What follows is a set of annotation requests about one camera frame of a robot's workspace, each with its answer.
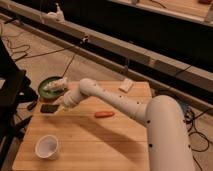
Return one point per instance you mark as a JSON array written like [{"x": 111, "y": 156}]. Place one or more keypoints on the white crumpled cloth toy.
[{"x": 56, "y": 85}]

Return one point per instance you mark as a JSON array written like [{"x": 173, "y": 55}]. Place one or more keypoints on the green plate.
[{"x": 49, "y": 94}]

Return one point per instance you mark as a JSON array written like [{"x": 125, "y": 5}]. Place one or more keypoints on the white object on rail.
[{"x": 58, "y": 15}]

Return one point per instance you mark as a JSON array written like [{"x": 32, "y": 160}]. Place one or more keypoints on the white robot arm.
[{"x": 167, "y": 135}]

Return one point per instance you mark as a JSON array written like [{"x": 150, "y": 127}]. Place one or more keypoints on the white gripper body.
[{"x": 72, "y": 98}]

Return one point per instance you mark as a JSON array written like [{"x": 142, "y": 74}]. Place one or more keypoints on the orange carrot toy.
[{"x": 104, "y": 114}]

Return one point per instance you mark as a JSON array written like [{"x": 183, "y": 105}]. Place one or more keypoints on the white ceramic cup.
[{"x": 47, "y": 147}]

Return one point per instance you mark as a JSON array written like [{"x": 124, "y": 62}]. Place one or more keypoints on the black chair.
[{"x": 15, "y": 90}]

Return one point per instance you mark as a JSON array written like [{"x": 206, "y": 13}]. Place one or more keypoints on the black eraser block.
[{"x": 48, "y": 108}]

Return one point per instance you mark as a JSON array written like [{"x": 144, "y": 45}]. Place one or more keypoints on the blue box on floor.
[{"x": 184, "y": 108}]

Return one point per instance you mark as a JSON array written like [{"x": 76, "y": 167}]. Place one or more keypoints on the white rectangular sponge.
[{"x": 126, "y": 85}]

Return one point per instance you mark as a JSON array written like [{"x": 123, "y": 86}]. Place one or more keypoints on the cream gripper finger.
[{"x": 60, "y": 108}]

